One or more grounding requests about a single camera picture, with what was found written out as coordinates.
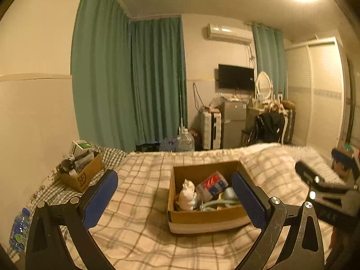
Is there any light blue earbud case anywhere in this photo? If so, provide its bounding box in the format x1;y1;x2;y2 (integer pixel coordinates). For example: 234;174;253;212
224;187;239;201

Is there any blue water bottle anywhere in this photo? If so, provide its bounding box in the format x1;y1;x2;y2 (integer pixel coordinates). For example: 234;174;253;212
9;207;31;252

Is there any small cardboard stool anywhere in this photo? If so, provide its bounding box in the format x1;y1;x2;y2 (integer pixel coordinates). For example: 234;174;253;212
336;144;359;178

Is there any small cardboard box with items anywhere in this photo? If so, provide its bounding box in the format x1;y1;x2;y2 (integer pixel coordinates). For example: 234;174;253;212
56;152;104;193

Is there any plaid beige blanket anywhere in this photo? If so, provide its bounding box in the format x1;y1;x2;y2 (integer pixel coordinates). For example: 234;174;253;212
64;142;336;270

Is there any black jacket on chair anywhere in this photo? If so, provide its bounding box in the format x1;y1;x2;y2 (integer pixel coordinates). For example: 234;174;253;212
256;112;285;143

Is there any red blue labelled jar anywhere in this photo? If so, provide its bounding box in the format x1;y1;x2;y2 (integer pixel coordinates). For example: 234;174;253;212
195;171;229;202

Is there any open cardboard box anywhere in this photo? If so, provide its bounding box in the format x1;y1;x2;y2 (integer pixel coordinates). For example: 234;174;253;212
167;160;250;234

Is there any white cloth bundle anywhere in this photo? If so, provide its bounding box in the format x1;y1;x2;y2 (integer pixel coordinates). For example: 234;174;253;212
176;179;197;211

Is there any white louvered wardrobe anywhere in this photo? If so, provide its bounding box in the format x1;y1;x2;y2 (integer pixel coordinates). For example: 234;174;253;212
286;37;349;160

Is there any white oval mirror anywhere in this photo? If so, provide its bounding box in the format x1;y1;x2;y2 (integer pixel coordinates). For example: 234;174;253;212
255;71;273;101

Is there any silver mini fridge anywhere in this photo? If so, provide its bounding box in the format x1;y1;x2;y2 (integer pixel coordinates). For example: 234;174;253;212
220;101;247;149

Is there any black bag on floor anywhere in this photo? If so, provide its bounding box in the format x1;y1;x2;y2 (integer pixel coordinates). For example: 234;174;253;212
135;143;160;152

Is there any white suitcase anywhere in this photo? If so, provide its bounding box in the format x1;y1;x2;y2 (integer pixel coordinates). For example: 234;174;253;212
200;108;221;150

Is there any large water jug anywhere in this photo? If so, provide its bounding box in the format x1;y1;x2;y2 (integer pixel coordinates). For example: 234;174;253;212
175;127;195;152

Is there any narrow green curtain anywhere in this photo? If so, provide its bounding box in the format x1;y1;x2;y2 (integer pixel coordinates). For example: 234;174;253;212
252;23;287;98

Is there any large green curtain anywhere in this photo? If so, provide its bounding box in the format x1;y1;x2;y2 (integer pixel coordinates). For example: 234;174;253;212
71;0;187;152

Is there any white air conditioner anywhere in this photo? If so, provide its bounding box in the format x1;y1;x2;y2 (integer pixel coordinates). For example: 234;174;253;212
207;24;253;45

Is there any black wall television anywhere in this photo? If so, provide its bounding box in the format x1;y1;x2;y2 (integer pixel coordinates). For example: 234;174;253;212
218;64;255;91

